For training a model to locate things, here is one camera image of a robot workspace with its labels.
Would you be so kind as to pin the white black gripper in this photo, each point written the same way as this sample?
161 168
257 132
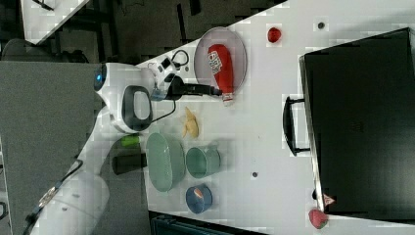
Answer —
166 79

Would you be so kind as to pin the red ketchup bottle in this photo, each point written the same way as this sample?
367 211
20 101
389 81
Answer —
220 62

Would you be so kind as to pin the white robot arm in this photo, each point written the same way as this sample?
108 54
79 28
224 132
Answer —
75 204

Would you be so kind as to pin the grey round plate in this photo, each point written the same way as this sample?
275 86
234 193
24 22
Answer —
232 41

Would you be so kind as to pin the peeled toy banana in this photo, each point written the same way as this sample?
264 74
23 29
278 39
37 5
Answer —
190 125

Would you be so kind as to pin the green oval colander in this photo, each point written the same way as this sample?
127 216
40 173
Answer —
166 161

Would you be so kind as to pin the small green toy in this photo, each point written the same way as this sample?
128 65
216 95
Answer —
130 140

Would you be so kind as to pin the red strawberry toy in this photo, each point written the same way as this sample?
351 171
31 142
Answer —
274 34

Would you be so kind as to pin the black cylindrical cup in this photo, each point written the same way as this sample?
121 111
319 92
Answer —
124 164

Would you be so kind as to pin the orange slice toy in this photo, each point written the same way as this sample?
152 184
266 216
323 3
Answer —
198 193

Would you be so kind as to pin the blue bowl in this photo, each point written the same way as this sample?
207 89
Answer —
195 204

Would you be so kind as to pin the silver toaster oven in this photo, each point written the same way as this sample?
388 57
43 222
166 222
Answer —
360 116

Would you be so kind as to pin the pink toy fruit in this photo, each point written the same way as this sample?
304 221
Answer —
318 218

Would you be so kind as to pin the green cup with handle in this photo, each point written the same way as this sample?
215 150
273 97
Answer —
203 161

